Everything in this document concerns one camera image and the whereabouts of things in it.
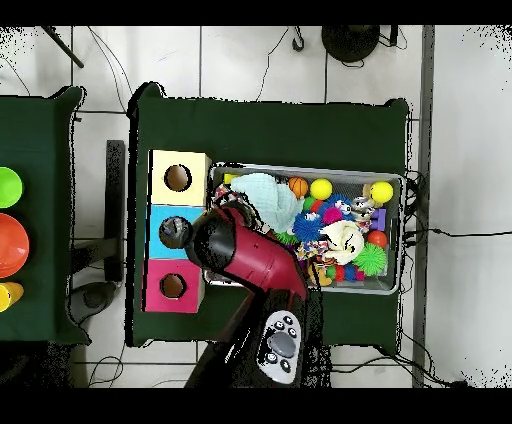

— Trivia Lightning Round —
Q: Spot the mint muslin cloth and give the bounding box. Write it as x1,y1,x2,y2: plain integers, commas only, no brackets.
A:
230,172,305,234

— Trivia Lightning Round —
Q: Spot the clear crinkled plastic bag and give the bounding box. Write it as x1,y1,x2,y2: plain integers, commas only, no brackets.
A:
161,218,190,245

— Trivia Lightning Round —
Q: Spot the wooden three-hole box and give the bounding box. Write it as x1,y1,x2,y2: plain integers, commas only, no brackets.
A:
141,149,212,314

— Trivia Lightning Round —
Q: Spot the silver mesh bin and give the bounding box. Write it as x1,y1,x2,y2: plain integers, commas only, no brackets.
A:
203,161,407,296

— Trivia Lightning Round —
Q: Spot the small basketball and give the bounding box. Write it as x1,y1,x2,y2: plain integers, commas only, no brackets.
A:
287,176,310,199

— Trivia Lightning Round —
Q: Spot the yellow ball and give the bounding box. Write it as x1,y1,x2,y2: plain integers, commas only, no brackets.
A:
309,178,334,201
368,180,395,204

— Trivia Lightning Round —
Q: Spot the dark green tablecloth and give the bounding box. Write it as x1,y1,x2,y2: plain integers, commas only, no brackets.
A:
125,81,411,348

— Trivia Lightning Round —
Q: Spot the cream muslin cloth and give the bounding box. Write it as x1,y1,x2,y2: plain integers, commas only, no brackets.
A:
321,220,366,265

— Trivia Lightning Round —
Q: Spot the large green spiky ball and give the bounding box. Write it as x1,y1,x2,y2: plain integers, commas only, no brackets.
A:
353,242,388,277

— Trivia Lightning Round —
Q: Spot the black floor bar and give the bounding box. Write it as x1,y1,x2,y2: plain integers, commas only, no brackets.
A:
104,139,126,281

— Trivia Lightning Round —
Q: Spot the grey rounded floor base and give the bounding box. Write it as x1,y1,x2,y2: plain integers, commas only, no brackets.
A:
65,280,118,326

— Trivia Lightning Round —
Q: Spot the black round lamp base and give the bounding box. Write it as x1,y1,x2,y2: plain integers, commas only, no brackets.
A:
320,25,381,64

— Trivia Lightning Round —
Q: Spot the dark green cloth side table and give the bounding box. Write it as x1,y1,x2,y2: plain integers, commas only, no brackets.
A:
0,85,91,347

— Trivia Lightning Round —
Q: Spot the orange plastic bowl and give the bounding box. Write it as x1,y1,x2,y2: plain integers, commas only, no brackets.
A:
0,212,30,279

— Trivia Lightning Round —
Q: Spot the green plastic bowl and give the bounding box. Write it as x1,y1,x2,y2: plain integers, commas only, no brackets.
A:
0,166,24,209

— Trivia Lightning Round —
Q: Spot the black rod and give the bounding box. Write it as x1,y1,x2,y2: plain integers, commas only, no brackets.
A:
40,25,86,69

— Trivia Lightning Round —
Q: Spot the yellow plastic cup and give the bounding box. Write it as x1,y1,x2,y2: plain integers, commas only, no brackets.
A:
0,281,25,313

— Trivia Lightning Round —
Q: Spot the black power cable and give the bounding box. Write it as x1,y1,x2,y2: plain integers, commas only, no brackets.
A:
403,227,512,239

